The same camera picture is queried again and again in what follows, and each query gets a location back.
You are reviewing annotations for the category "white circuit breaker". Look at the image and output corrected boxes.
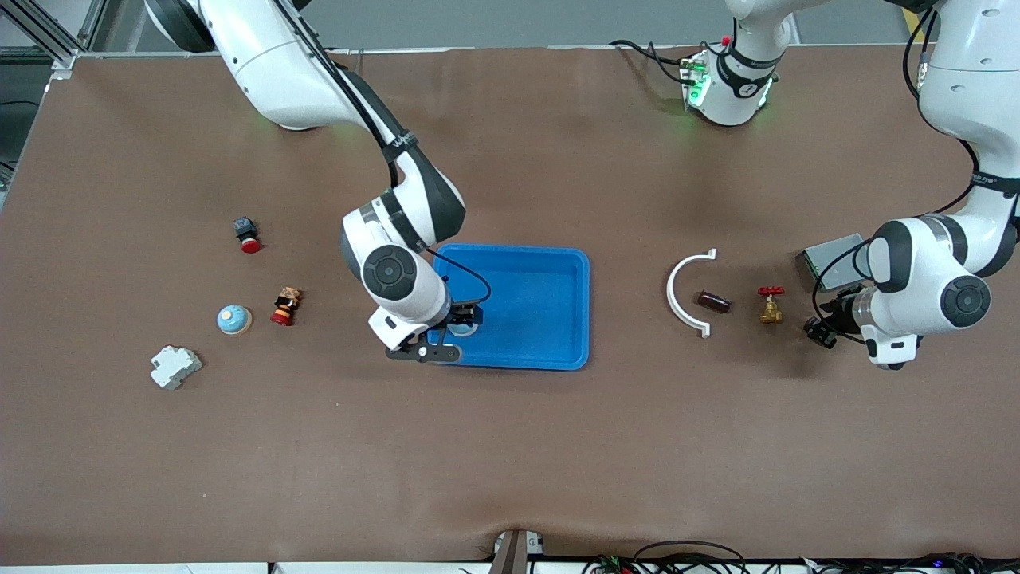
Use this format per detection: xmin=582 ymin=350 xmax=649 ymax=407
xmin=150 ymin=344 xmax=203 ymax=391

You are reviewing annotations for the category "grey metal box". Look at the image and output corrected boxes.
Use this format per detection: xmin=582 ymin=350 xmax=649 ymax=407
xmin=795 ymin=233 xmax=873 ymax=293

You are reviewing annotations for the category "brown table cover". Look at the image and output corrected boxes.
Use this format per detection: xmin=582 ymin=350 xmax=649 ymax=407
xmin=0 ymin=44 xmax=1020 ymax=565

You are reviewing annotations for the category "aluminium frame post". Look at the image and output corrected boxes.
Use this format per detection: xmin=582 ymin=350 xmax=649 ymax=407
xmin=0 ymin=0 xmax=108 ymax=81

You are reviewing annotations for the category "grey metal bracket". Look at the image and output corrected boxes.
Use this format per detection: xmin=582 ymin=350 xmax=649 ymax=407
xmin=490 ymin=529 xmax=547 ymax=574

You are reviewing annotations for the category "white curved pipe clamp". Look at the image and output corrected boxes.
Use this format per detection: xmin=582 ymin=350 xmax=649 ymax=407
xmin=666 ymin=248 xmax=718 ymax=340

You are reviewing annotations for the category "red yellow emergency button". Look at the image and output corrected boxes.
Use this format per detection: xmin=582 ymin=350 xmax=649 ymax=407
xmin=269 ymin=287 xmax=302 ymax=328

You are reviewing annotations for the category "blue plastic tray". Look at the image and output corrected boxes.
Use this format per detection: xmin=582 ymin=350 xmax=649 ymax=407
xmin=423 ymin=243 xmax=591 ymax=372

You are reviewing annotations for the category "black cable bundle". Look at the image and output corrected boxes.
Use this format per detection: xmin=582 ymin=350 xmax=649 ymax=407
xmin=582 ymin=541 xmax=1020 ymax=574

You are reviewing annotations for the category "black base cable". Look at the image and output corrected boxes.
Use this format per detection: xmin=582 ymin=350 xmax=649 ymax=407
xmin=610 ymin=38 xmax=694 ymax=85

